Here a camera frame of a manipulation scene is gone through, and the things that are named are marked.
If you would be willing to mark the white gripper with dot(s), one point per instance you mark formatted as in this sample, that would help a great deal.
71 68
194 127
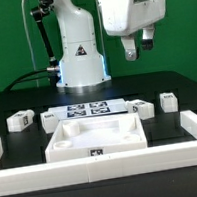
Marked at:
123 17

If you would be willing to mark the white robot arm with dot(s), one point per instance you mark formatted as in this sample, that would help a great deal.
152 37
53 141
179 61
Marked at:
82 68

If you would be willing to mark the white front fence wall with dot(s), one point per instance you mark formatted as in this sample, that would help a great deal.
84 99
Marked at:
92 169

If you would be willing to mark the white marker base plate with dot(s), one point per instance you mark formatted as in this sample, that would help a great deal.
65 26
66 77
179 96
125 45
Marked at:
90 109

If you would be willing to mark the white square tabletop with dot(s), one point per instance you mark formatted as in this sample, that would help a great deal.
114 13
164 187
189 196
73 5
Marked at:
90 137

